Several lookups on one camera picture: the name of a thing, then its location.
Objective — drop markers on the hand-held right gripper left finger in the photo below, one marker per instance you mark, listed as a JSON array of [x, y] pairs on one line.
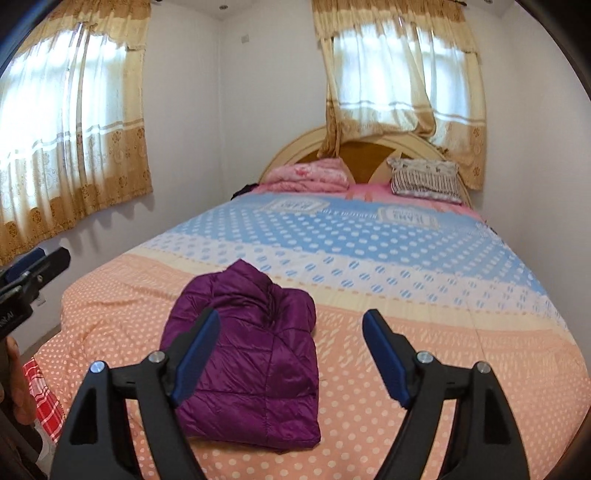
[[198, 357]]

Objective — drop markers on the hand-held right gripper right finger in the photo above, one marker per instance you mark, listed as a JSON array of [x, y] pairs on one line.
[[385, 357]]

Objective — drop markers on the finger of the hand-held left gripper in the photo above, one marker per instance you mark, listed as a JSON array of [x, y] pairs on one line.
[[53, 265], [28, 259]]

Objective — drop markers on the purple hooded puffer jacket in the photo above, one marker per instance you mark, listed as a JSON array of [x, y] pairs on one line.
[[258, 369]]

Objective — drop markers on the person's left hand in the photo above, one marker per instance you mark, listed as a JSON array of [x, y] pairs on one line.
[[16, 383]]

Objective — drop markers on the polka dot bedspread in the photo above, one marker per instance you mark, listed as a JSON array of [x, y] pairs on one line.
[[415, 277]]

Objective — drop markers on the beige side window curtain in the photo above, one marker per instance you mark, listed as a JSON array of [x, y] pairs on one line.
[[92, 184]]

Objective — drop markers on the pink bed sheet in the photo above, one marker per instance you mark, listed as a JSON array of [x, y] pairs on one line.
[[369, 190]]

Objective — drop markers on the striped grey pillow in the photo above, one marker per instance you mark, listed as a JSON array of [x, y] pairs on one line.
[[425, 180]]

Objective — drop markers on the pink floral folded blanket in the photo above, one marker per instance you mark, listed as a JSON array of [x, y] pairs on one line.
[[309, 175]]

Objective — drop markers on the beige arched wooden headboard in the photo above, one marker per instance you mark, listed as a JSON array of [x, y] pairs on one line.
[[286, 154]]

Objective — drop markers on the beige curtain behind headboard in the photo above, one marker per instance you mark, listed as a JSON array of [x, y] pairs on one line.
[[466, 138]]

